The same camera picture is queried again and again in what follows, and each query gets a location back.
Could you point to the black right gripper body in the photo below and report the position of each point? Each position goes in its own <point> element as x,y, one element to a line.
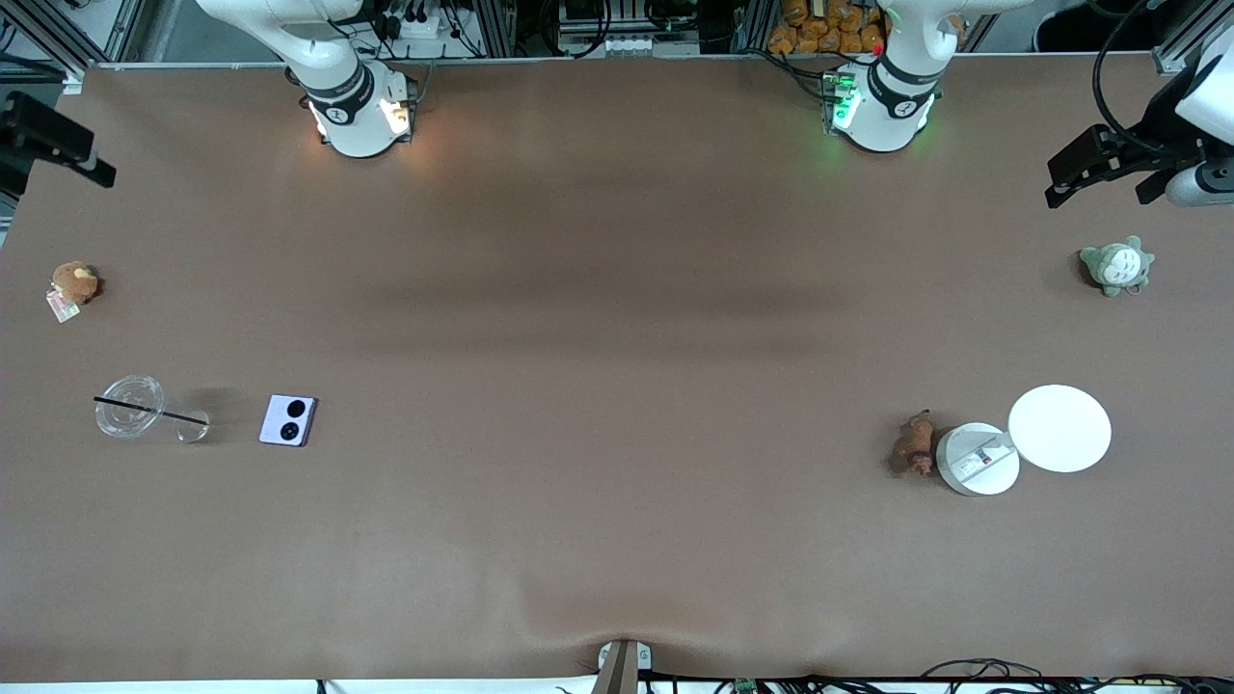
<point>29,130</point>

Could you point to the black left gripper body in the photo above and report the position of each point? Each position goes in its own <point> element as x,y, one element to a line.
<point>1160,132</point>

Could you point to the brown lion statue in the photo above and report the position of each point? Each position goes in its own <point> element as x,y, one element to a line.
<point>916,445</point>

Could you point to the lavender flip phone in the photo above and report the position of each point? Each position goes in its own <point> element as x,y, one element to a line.
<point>287,420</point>

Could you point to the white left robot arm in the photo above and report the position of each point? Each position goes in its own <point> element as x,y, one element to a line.
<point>882,106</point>

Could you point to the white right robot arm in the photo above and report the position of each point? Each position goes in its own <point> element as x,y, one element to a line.
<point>352,116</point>

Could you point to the grey green plush toy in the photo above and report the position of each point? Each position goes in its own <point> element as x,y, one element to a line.
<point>1116,269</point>

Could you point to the brown plush toy with tag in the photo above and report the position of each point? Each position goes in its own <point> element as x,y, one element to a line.
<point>73,282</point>

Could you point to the white round lid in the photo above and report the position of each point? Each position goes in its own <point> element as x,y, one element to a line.
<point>1059,428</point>

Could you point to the clear plastic cup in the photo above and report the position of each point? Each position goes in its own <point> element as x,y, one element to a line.
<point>129,407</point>

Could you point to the black drinking straw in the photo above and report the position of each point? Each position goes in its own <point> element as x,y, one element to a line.
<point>145,409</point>

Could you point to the white round container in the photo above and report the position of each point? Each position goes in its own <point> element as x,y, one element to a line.
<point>976,463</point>

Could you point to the orange plush toy pile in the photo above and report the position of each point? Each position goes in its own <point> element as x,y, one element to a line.
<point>829,29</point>

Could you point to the aluminium frame post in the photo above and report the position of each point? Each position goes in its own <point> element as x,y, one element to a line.
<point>1181,43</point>
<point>58,34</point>

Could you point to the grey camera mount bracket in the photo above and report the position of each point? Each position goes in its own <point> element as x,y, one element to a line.
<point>622,665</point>

